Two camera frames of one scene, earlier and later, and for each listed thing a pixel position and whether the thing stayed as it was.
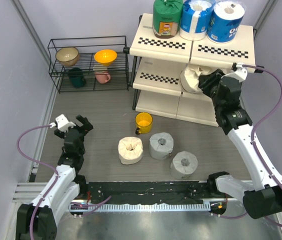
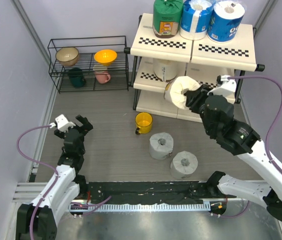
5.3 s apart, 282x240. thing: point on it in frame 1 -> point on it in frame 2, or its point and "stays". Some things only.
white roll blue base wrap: [224, 22] stays
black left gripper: [87, 126] stays
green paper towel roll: [166, 18] stays
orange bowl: [105, 57] stays
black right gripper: [207, 81] -> [194, 97]
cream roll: [189, 76] -> [165, 70]
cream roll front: [130, 150] -> [175, 88]
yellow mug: [143, 121] stays
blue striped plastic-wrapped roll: [195, 17] stays
